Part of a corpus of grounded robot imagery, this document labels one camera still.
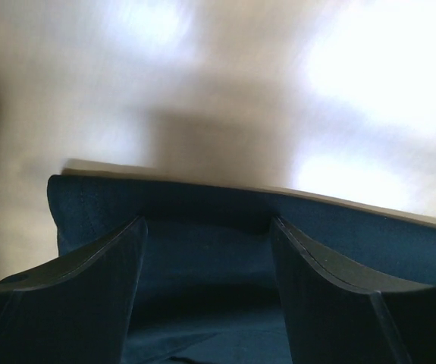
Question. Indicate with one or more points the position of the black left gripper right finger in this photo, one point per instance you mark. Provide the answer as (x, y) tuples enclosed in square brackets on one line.
[(337, 310)]

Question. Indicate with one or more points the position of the black floral print t-shirt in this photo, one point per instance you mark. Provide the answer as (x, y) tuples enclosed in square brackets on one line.
[(208, 291)]

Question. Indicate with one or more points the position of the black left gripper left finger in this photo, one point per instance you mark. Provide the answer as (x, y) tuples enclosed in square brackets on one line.
[(75, 308)]

